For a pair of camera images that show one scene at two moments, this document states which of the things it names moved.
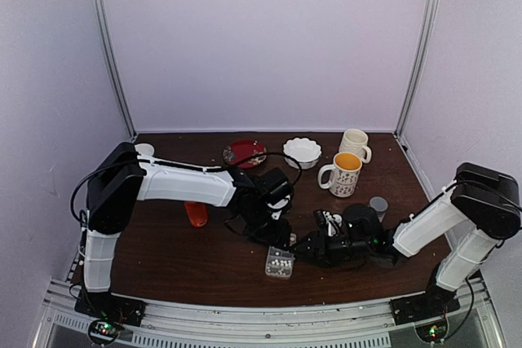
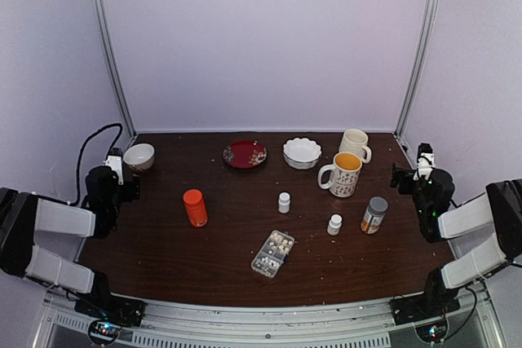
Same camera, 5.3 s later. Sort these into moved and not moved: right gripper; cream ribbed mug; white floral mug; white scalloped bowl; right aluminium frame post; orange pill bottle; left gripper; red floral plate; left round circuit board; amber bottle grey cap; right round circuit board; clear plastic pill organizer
Moved: left gripper; clear plastic pill organizer; right gripper
Not moved: right round circuit board; left round circuit board; red floral plate; amber bottle grey cap; right aluminium frame post; white scalloped bowl; orange pill bottle; cream ribbed mug; white floral mug
